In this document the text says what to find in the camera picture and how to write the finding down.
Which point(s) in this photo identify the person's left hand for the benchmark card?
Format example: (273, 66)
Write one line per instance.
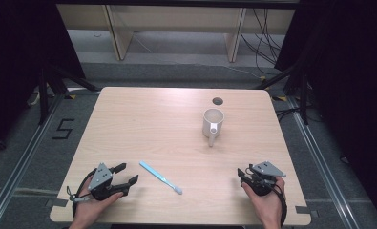
(89, 211)

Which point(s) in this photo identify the black metal stand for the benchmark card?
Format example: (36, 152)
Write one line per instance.
(303, 95)
(43, 95)

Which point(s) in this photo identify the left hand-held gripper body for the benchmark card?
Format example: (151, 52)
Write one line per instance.
(99, 178)

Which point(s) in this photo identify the person's right hand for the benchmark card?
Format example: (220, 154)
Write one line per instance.
(268, 210)

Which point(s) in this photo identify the aluminium floor rail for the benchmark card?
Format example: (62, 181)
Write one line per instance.
(319, 159)
(24, 156)

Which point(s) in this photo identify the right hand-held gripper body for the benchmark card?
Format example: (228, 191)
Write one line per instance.
(265, 170)

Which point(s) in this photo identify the light blue toothbrush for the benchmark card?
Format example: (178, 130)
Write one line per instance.
(160, 178)

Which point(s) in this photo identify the beige wooden shelf unit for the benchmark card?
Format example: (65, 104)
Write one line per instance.
(122, 28)

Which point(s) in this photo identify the black curtain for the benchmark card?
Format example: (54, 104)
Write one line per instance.
(17, 63)
(351, 79)

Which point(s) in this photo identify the white cup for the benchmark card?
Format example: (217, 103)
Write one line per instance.
(212, 125)

